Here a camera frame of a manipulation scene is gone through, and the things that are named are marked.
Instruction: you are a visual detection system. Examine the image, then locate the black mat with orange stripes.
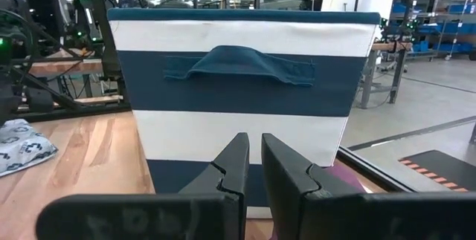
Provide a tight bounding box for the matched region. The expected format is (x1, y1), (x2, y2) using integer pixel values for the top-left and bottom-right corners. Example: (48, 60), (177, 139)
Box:
(397, 149), (476, 193)

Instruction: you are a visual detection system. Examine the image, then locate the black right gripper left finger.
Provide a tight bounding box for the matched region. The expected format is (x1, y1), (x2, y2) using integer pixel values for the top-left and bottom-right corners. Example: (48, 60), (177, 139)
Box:
(35, 132), (251, 240)

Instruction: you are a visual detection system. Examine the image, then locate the wooden workbench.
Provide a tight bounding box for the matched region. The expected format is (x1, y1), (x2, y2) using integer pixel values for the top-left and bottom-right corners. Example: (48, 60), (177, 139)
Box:
(28, 48), (123, 107)

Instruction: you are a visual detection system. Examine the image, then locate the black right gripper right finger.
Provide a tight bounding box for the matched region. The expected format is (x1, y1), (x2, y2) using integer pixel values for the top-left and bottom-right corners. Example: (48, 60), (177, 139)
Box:
(261, 132), (476, 240)

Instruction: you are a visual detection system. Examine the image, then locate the wooden table with grey legs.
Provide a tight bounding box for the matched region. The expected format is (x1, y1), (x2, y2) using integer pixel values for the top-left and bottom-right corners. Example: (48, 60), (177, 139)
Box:
(358, 41), (414, 110)

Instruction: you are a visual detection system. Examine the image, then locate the white pouch with blue print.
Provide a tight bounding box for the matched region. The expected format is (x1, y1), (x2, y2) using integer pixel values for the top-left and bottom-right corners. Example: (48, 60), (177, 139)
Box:
(0, 118), (59, 178)

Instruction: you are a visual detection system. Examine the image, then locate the navy white striped fabric basket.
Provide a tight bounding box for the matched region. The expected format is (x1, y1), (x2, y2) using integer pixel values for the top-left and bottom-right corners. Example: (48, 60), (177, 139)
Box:
(106, 7), (382, 219)

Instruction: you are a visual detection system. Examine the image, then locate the maroon cloth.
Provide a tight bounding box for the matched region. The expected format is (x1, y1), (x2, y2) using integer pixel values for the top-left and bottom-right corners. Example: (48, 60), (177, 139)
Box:
(269, 163), (367, 240)

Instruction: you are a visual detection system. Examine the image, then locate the black metal frame post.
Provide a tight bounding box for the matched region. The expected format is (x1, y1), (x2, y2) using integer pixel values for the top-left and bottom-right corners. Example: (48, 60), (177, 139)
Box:
(77, 0), (129, 103)

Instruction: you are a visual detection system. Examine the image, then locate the shelf with blue bins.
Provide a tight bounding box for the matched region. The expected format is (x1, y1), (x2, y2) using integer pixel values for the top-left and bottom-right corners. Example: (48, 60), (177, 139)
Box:
(390, 0), (476, 61)

